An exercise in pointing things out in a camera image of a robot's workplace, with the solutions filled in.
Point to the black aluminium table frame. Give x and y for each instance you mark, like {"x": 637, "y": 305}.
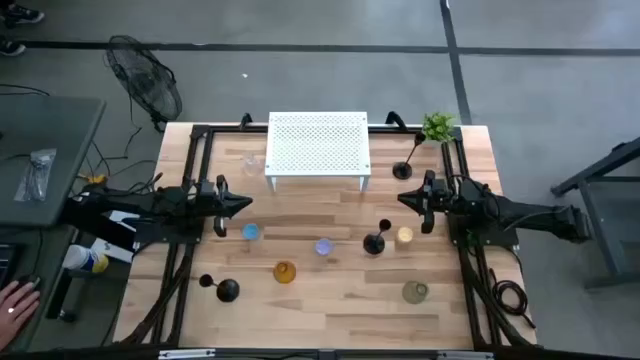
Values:
{"x": 225, "y": 129}

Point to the black computer mouse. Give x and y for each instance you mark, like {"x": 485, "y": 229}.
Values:
{"x": 30, "y": 280}

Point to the purple candle in glass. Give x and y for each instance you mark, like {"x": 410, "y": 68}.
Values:
{"x": 324, "y": 247}

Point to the dark grey desk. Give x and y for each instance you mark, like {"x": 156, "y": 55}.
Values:
{"x": 50, "y": 125}

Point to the person's shoe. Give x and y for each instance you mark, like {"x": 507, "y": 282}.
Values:
{"x": 10, "y": 48}
{"x": 20, "y": 13}

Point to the clear glass candle holder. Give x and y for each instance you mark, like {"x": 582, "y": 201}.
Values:
{"x": 252, "y": 166}

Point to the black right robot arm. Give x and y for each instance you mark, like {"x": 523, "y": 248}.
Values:
{"x": 525, "y": 212}

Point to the blue candle in glass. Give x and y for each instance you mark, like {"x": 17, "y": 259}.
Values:
{"x": 251, "y": 231}

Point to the green ribbed glass candle holder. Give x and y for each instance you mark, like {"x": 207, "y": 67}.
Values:
{"x": 414, "y": 292}

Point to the grey metal table frame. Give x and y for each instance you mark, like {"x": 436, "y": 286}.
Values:
{"x": 595, "y": 168}

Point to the black desk foot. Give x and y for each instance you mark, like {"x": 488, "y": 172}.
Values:
{"x": 62, "y": 300}

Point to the green plant in white pot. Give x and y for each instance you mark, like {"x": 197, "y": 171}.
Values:
{"x": 438, "y": 127}

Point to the silver metal bracket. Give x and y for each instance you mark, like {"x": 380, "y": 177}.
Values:
{"x": 185, "y": 354}
{"x": 465, "y": 355}

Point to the white canister with yellow lid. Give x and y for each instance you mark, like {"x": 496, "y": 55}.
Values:
{"x": 82, "y": 257}

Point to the black floor fan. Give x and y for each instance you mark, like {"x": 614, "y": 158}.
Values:
{"x": 145, "y": 80}

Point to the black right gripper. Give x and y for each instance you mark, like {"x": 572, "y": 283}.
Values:
{"x": 435, "y": 197}

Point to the black metal candlestick holder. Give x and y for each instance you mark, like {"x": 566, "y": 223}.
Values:
{"x": 402, "y": 171}
{"x": 374, "y": 245}
{"x": 228, "y": 290}

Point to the black frame bracket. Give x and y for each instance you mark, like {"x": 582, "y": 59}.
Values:
{"x": 245, "y": 120}
{"x": 395, "y": 119}

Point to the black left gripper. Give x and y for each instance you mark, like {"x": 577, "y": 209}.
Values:
{"x": 215, "y": 202}

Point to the clear plastic bag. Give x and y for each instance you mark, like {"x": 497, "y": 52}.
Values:
{"x": 36, "y": 175}

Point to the white perforated metal shelf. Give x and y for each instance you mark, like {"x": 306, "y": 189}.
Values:
{"x": 317, "y": 142}

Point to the white cardboard box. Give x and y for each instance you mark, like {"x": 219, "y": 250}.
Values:
{"x": 115, "y": 250}

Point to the person's hand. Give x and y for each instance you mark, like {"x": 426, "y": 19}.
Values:
{"x": 17, "y": 312}

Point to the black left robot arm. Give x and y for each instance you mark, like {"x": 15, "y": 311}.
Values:
{"x": 150, "y": 202}

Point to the yellow candle in glass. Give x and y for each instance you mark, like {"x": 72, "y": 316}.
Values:
{"x": 404, "y": 234}

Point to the amber ribbed glass candle holder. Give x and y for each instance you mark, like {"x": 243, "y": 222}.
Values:
{"x": 284, "y": 273}

